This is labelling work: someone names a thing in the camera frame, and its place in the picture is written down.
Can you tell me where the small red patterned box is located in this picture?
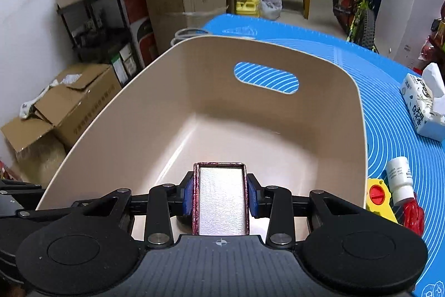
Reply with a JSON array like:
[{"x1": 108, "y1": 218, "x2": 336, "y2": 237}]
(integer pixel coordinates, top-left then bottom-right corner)
[{"x1": 192, "y1": 162, "x2": 250, "y2": 236}]

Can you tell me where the beige plastic storage basket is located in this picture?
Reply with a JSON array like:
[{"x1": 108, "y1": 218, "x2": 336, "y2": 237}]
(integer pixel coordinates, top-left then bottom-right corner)
[{"x1": 35, "y1": 35, "x2": 369, "y2": 242}]

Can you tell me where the yellow red toy nut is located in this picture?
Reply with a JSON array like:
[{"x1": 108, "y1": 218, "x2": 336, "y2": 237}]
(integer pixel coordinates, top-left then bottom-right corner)
[{"x1": 366, "y1": 178, "x2": 397, "y2": 223}]

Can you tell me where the white pill bottle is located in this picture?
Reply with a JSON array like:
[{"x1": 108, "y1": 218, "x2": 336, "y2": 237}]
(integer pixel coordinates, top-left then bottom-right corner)
[{"x1": 385, "y1": 156, "x2": 415, "y2": 207}]

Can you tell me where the red clip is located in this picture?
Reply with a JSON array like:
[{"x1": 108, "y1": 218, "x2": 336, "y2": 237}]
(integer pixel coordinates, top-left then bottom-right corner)
[{"x1": 403, "y1": 194, "x2": 425, "y2": 237}]

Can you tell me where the blue silicone baking mat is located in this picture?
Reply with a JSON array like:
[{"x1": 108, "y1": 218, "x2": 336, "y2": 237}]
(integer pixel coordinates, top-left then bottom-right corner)
[{"x1": 205, "y1": 14, "x2": 444, "y2": 296}]

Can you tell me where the open cardboard box on floor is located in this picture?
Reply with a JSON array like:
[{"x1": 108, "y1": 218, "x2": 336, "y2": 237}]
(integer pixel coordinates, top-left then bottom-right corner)
[{"x1": 1, "y1": 63, "x2": 122, "y2": 152}]

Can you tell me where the white tissue pack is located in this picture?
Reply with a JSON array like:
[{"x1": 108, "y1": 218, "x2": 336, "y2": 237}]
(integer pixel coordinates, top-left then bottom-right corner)
[{"x1": 400, "y1": 63, "x2": 444, "y2": 142}]

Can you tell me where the black metal shelf rack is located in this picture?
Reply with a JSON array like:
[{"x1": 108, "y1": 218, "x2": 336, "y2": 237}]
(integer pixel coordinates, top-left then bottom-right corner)
[{"x1": 56, "y1": 0, "x2": 142, "y2": 87}]

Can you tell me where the yellow plastic jug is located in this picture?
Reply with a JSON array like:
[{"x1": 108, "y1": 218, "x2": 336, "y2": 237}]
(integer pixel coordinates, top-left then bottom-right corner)
[{"x1": 235, "y1": 0, "x2": 261, "y2": 18}]

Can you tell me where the clear plastic bag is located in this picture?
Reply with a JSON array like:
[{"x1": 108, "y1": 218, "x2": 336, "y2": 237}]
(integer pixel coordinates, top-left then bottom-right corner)
[{"x1": 260, "y1": 0, "x2": 282, "y2": 20}]

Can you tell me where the white appliance cabinet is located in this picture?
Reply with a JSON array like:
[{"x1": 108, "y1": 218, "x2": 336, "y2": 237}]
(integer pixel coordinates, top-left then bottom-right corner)
[{"x1": 375, "y1": 0, "x2": 444, "y2": 70}]

